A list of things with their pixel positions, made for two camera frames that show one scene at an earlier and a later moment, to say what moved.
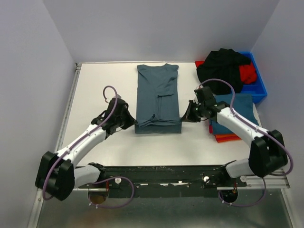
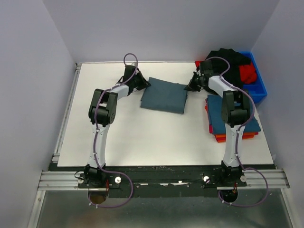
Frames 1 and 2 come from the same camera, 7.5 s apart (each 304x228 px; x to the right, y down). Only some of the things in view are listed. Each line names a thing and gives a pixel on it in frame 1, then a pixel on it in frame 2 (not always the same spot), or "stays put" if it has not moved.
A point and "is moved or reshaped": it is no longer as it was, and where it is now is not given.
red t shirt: x=248 y=73 stays put
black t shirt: x=223 y=64 stays put
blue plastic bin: x=257 y=89 stays put
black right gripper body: x=195 y=111 to x=194 y=83
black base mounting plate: x=168 y=180 stays put
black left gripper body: x=125 y=121 to x=138 y=82
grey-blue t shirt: x=157 y=99 is moved or reshaped
